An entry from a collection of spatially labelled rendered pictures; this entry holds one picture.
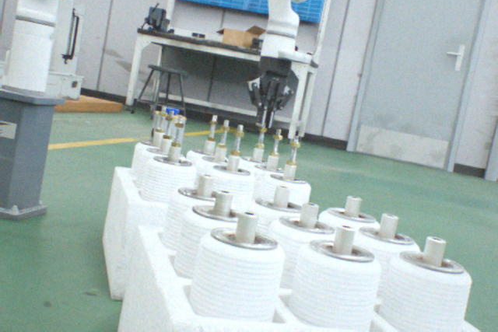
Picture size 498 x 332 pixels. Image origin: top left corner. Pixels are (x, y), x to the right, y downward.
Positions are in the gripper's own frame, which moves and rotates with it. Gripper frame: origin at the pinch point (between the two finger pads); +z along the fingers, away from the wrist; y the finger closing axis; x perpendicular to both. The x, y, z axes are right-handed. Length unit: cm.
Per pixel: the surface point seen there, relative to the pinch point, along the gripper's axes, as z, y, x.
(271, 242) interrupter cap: 10, 51, 64
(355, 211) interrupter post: 9, 23, 51
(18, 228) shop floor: 35, 41, -30
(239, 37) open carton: -50, -273, -367
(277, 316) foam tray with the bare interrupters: 18, 50, 65
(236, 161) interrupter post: 8.0, 20.7, 17.8
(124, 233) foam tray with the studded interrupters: 23.1, 41.1, 15.8
